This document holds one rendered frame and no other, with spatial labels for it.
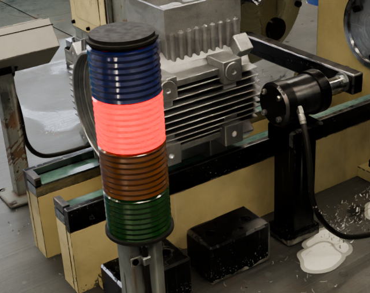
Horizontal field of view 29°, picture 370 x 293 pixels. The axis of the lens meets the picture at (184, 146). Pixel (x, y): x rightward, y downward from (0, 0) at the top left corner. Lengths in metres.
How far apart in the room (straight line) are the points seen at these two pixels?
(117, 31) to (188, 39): 0.36
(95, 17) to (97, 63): 0.99
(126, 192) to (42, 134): 0.82
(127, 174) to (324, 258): 0.47
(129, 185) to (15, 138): 0.57
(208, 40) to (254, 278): 0.32
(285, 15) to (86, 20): 0.46
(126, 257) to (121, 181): 0.09
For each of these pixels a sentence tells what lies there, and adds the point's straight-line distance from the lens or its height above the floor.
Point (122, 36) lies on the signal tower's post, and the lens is 0.59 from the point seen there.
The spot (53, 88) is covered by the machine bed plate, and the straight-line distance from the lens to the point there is 1.66.
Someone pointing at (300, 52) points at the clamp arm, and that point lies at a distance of 1.10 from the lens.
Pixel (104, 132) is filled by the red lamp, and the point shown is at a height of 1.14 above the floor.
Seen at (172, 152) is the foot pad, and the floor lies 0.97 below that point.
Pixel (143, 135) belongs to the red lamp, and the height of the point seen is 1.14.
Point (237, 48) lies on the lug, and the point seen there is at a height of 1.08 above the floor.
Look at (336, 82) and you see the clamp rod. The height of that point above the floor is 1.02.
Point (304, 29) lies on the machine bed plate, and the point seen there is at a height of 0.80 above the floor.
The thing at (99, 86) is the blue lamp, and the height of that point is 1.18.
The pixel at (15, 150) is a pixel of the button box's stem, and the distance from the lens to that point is 1.19.
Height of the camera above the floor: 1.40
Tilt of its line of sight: 26 degrees down
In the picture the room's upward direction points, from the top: 3 degrees counter-clockwise
